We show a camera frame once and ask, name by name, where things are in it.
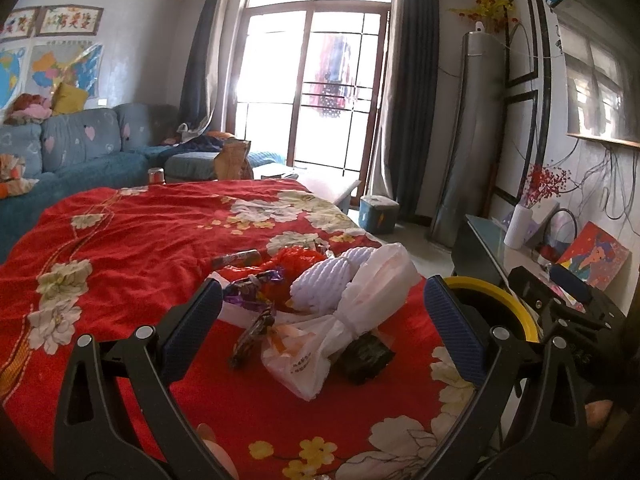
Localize dark wrapper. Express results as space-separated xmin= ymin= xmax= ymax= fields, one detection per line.
xmin=335 ymin=332 xmax=395 ymax=385

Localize white knotted plastic bag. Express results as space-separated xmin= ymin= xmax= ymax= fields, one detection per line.
xmin=260 ymin=242 xmax=423 ymax=402

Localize red candy tube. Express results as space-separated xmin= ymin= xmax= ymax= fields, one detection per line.
xmin=212 ymin=249 xmax=262 ymax=270

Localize white foam fruit net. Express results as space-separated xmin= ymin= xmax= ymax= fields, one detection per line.
xmin=290 ymin=247 xmax=375 ymax=315

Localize red plastic bag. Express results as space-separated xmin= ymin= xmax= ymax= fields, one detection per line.
xmin=217 ymin=246 xmax=326 ymax=312

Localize purple yellow snack wrapper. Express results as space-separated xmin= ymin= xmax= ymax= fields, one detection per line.
xmin=222 ymin=270 xmax=283 ymax=312

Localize yellow rimmed trash bin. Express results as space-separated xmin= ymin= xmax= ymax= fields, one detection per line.
xmin=445 ymin=276 xmax=539 ymax=342

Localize colourful portrait painting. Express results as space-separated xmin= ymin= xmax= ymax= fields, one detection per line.
xmin=558 ymin=221 xmax=630 ymax=290

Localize white cylindrical vase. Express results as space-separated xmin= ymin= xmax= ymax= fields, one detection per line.
xmin=503 ymin=204 xmax=533 ymax=250

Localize dark tv console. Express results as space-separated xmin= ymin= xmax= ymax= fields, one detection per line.
xmin=451 ymin=212 xmax=626 ymax=340

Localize red berry branches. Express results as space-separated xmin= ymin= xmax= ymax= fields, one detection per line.
xmin=520 ymin=164 xmax=570 ymax=208

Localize silver standing air conditioner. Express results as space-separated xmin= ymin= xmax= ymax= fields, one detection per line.
xmin=430 ymin=32 xmax=506 ymax=248

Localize red floral blanket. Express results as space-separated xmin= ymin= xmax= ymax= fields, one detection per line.
xmin=1 ymin=181 xmax=474 ymax=479

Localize blue storage stool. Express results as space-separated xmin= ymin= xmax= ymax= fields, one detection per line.
xmin=358 ymin=195 xmax=399 ymax=235

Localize dark right curtain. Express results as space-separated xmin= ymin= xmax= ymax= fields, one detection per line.
xmin=368 ymin=0 xmax=440 ymax=220

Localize dark curtain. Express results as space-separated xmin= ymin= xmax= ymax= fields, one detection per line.
xmin=368 ymin=0 xmax=440 ymax=220
xmin=179 ymin=0 xmax=228 ymax=139

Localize white coffee table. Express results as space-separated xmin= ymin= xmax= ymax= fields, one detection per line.
xmin=253 ymin=164 xmax=360 ymax=214

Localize patterned orange blanket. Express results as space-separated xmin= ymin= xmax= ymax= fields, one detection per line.
xmin=0 ymin=154 xmax=39 ymax=200

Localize red drink can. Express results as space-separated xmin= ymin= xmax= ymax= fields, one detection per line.
xmin=148 ymin=167 xmax=166 ymax=185

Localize blue sectional sofa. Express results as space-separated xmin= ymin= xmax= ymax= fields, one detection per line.
xmin=0 ymin=102 xmax=286 ymax=261

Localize yellow artificial flowers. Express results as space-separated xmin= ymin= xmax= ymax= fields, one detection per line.
xmin=450 ymin=0 xmax=520 ymax=34

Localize pile of pink clothes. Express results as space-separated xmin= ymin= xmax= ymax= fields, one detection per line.
xmin=4 ymin=93 xmax=52 ymax=126

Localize yellow cushion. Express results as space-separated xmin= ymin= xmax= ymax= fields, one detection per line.
xmin=52 ymin=82 xmax=89 ymax=116

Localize glass balcony door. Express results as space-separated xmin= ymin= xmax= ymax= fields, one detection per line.
xmin=226 ymin=0 xmax=392 ymax=200

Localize dark left curtain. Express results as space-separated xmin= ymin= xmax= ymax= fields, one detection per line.
xmin=179 ymin=0 xmax=228 ymax=139

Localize china map poster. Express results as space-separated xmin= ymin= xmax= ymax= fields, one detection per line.
xmin=25 ymin=40 xmax=103 ymax=99

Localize world map poster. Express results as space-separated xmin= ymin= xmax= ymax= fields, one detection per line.
xmin=0 ymin=48 xmax=26 ymax=110

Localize framed calligraphy right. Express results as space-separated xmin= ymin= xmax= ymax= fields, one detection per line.
xmin=36 ymin=4 xmax=104 ymax=37

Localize framed calligraphy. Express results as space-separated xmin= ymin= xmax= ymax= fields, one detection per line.
xmin=0 ymin=6 xmax=40 ymax=42
xmin=36 ymin=4 xmax=104 ymax=37

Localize framed calligraphy left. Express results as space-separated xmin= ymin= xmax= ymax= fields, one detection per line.
xmin=0 ymin=6 xmax=40 ymax=42

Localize wall mounted television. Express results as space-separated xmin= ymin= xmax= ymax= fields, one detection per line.
xmin=553 ymin=0 xmax=639 ymax=148

